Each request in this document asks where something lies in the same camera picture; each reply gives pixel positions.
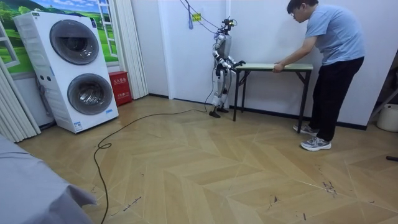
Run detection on red box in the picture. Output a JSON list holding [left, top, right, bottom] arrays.
[[108, 70, 133, 107]]

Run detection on landscape wall poster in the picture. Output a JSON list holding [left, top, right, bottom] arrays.
[[0, 0, 119, 75]]

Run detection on robot body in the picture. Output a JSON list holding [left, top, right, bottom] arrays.
[[213, 17, 238, 67]]

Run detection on folding table with black legs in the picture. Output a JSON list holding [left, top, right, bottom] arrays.
[[232, 62, 314, 134]]

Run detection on robot legs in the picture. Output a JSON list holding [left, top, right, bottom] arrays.
[[208, 60, 233, 119]]

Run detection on grey washer hose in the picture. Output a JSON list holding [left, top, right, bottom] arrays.
[[35, 77, 57, 131]]

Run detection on black floor cable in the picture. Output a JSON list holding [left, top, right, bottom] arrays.
[[93, 63, 218, 224]]

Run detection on white stacked washing machine tower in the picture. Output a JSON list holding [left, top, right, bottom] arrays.
[[12, 11, 120, 134]]

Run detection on grey bed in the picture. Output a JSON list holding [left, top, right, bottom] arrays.
[[0, 134, 98, 224]]

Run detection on cable bundle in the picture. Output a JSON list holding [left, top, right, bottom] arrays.
[[178, 0, 226, 34]]

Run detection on white bin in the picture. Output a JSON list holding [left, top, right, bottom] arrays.
[[376, 103, 398, 133]]

